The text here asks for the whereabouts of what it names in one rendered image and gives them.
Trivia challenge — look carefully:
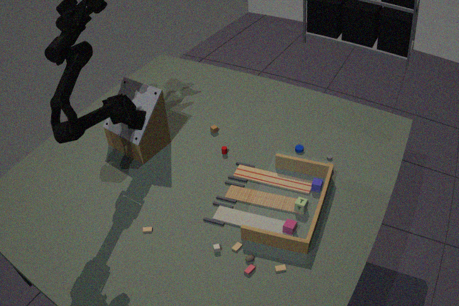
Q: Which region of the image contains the beige strip with red lines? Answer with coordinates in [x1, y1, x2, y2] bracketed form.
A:
[233, 165, 266, 183]

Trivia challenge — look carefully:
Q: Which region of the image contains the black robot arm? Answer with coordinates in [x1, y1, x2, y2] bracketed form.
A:
[45, 0, 146, 143]

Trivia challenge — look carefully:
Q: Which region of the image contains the tan grid-patterned strip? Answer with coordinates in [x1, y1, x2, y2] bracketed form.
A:
[225, 185, 257, 204]

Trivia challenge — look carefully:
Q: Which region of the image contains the blue cylinder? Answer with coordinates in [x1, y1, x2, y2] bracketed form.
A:
[295, 145, 304, 153]

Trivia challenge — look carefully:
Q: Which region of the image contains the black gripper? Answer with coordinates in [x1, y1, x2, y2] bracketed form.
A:
[55, 0, 107, 37]

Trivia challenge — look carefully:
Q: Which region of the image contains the red rectangular block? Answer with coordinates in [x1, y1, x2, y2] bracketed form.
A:
[244, 264, 256, 275]

